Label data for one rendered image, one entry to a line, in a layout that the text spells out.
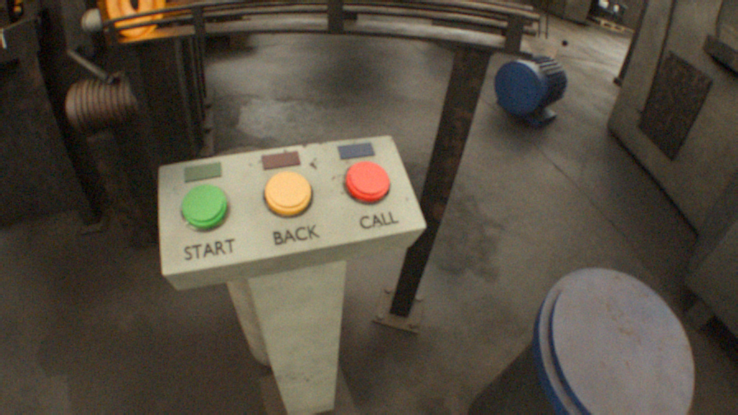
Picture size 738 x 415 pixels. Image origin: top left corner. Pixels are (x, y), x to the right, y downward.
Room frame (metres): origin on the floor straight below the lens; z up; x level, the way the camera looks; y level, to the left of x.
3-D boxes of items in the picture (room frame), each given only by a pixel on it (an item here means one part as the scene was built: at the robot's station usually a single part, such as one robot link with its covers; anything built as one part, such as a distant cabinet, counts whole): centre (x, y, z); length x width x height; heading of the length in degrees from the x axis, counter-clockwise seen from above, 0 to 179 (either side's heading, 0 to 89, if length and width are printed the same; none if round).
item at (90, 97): (0.63, 0.65, 0.27); 0.22 x 0.13 x 0.53; 115
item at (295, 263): (0.24, 0.07, 0.31); 0.24 x 0.16 x 0.62; 115
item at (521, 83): (1.95, -0.86, 0.17); 0.57 x 0.31 x 0.34; 135
